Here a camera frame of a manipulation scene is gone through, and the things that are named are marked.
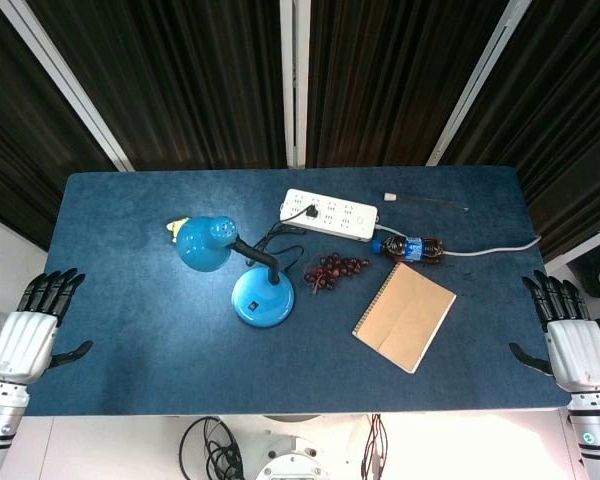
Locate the dark red grape bunch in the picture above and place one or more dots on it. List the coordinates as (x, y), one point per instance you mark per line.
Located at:
(334, 272)

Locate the blue desk lamp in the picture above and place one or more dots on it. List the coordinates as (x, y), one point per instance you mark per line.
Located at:
(240, 270)

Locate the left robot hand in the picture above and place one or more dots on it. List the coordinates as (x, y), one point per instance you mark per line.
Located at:
(22, 338)

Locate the white vertical frame post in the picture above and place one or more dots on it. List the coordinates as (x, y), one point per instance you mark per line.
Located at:
(295, 82)

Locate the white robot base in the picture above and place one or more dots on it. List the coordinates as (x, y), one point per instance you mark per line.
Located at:
(292, 450)

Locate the yellow green toy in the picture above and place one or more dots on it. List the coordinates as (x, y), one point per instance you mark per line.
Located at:
(176, 226)

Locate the white power strip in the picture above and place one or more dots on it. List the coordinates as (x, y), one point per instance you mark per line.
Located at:
(330, 214)

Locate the clear straw white tip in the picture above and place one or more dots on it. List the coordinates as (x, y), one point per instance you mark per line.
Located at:
(435, 202)

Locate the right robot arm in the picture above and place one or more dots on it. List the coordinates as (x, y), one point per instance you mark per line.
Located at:
(594, 434)

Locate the blue felt table mat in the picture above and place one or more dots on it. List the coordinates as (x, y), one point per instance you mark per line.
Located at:
(180, 360)

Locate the small cola bottle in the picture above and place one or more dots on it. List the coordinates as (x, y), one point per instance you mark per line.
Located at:
(410, 249)

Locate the brown spiral notebook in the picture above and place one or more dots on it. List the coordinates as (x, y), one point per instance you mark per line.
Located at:
(405, 318)

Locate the white slanted frame post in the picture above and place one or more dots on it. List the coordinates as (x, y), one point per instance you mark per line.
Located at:
(65, 82)
(480, 82)

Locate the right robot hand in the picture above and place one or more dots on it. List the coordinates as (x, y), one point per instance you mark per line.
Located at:
(578, 350)

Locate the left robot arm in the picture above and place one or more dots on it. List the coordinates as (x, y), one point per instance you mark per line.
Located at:
(0, 425)

